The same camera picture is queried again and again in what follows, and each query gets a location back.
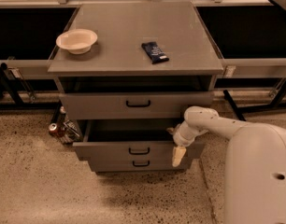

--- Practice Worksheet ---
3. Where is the black table leg left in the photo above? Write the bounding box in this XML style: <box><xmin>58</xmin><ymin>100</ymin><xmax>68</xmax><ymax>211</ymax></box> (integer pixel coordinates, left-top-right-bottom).
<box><xmin>0</xmin><ymin>66</ymin><xmax>24</xmax><ymax>105</ymax></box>

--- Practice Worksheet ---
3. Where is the grey drawer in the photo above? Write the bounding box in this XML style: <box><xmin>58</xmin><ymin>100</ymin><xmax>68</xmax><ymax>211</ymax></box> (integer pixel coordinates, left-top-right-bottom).
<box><xmin>60</xmin><ymin>91</ymin><xmax>213</xmax><ymax>119</ymax></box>
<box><xmin>72</xmin><ymin>119</ymin><xmax>206</xmax><ymax>161</ymax></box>
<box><xmin>89</xmin><ymin>159</ymin><xmax>193</xmax><ymax>173</ymax></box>

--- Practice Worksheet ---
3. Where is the grey top drawer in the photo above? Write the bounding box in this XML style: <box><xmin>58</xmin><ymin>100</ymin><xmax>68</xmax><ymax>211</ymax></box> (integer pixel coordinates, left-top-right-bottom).
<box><xmin>60</xmin><ymin>91</ymin><xmax>213</xmax><ymax>119</ymax></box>

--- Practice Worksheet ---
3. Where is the dark bottle on floor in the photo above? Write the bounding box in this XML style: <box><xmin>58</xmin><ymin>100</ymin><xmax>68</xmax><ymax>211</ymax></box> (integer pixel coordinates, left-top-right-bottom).
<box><xmin>56</xmin><ymin>106</ymin><xmax>66</xmax><ymax>129</ymax></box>

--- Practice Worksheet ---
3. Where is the white bowl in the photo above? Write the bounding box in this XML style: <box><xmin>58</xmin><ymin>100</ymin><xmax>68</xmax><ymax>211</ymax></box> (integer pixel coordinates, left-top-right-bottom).
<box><xmin>56</xmin><ymin>29</ymin><xmax>98</xmax><ymax>54</ymax></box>

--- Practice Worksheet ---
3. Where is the grey bottom drawer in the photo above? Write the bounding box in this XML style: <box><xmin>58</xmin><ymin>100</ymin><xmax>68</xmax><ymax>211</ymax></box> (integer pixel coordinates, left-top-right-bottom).
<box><xmin>89</xmin><ymin>159</ymin><xmax>193</xmax><ymax>173</ymax></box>

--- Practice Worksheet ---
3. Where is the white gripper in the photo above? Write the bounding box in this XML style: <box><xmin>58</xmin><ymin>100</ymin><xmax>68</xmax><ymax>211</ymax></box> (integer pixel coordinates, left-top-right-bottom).
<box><xmin>166</xmin><ymin>121</ymin><xmax>200</xmax><ymax>167</ymax></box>

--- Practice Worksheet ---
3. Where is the black table leg right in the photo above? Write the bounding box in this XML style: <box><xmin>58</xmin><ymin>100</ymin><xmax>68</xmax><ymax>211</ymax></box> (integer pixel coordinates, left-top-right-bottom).
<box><xmin>223</xmin><ymin>90</ymin><xmax>246</xmax><ymax>121</ymax></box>

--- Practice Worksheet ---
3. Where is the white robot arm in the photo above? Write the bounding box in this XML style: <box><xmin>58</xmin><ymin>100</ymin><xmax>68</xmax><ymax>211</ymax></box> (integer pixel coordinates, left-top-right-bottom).
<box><xmin>167</xmin><ymin>106</ymin><xmax>286</xmax><ymax>224</ymax></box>

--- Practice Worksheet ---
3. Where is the dark blue snack packet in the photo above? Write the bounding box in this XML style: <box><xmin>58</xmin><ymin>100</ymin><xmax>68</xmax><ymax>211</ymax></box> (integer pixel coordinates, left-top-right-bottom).
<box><xmin>141</xmin><ymin>41</ymin><xmax>169</xmax><ymax>64</ymax></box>

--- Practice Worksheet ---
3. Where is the red soda can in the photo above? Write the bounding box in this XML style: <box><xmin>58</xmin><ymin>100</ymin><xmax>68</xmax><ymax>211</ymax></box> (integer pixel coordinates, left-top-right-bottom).
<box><xmin>49</xmin><ymin>123</ymin><xmax>58</xmax><ymax>136</ymax></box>

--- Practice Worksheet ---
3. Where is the black table leg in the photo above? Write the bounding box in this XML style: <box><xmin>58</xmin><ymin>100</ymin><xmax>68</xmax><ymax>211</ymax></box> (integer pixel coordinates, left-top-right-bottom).
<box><xmin>223</xmin><ymin>90</ymin><xmax>246</xmax><ymax>121</ymax></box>
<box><xmin>0</xmin><ymin>66</ymin><xmax>24</xmax><ymax>105</ymax></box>

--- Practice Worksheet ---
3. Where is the grey drawer cabinet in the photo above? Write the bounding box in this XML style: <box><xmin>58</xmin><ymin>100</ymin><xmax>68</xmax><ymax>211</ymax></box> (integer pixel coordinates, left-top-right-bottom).
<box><xmin>48</xmin><ymin>1</ymin><xmax>224</xmax><ymax>174</ymax></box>

